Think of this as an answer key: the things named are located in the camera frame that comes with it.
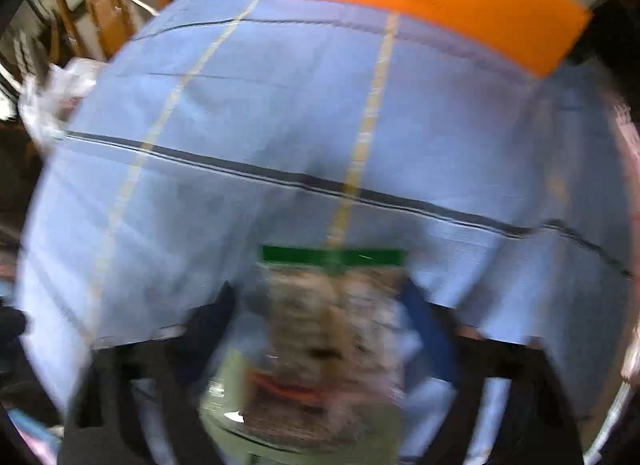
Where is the blue striped cloth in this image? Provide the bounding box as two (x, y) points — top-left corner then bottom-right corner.
(15, 0), (637, 465)

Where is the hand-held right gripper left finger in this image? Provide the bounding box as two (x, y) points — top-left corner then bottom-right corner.
(62, 282), (238, 465)

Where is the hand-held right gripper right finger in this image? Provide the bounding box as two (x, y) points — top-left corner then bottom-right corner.
(399, 276), (585, 465)

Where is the clear green-topped biscuit packet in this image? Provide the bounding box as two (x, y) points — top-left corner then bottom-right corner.
(199, 244), (417, 465)

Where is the white plastic bag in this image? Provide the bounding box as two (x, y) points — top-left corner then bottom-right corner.
(19, 57), (97, 146)

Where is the pink cloth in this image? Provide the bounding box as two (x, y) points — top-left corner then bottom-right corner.
(611, 95), (640, 383)

